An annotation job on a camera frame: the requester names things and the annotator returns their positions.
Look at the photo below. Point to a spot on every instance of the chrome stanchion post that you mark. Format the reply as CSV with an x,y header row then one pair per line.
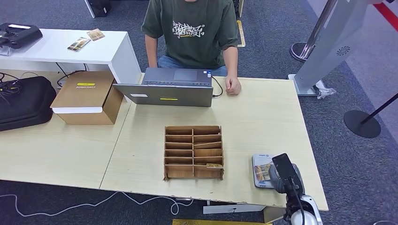
x,y
300,51

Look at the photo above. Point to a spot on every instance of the black box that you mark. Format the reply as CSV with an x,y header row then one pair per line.
x,y
99,7

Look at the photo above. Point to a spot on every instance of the grey white card reader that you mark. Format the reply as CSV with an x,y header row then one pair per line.
x,y
257,161

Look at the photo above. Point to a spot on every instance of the tan picture ID card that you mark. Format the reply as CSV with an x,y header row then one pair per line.
x,y
262,172

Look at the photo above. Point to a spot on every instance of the black stand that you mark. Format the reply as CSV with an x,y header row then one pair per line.
x,y
235,4

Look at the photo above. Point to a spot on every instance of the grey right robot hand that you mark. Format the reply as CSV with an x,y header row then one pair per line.
x,y
276,183

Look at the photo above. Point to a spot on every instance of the white side table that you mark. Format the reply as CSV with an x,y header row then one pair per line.
x,y
46,49

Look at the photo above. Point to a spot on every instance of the person's left forearm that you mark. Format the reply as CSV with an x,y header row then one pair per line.
x,y
230,62

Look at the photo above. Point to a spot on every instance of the tan room key card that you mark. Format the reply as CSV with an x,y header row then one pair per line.
x,y
214,165

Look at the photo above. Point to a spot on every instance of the person's right forearm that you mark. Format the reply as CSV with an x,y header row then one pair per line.
x,y
151,52

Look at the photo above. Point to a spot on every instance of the clear plastic bag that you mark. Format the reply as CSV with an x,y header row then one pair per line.
x,y
325,92

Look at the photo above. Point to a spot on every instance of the red barrier belt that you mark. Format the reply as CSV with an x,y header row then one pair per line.
x,y
388,15

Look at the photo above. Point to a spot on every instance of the person's left hand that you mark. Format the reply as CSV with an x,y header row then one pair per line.
x,y
233,85

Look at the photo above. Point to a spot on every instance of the wooden card organizer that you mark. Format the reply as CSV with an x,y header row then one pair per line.
x,y
192,152

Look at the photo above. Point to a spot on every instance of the black controller device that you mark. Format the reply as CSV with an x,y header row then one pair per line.
x,y
18,35

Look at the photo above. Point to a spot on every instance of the dark picture card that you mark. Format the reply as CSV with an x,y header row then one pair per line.
x,y
78,44

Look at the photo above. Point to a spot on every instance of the black carry case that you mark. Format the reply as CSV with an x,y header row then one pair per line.
x,y
25,102

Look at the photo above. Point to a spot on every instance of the grey kiosk stand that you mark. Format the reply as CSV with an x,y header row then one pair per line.
x,y
329,46

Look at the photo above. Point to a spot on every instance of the white desk foot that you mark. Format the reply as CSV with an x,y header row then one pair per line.
x,y
224,208

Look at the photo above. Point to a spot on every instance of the grey laptop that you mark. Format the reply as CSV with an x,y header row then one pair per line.
x,y
168,96

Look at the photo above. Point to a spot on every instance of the yellow floor tape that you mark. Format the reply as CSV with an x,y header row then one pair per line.
x,y
241,34

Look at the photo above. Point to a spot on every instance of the person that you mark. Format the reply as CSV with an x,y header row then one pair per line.
x,y
192,46

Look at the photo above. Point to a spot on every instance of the brown cardboard box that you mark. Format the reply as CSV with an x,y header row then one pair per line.
x,y
84,96

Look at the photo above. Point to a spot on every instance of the black stanchion post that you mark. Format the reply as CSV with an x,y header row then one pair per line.
x,y
360,124

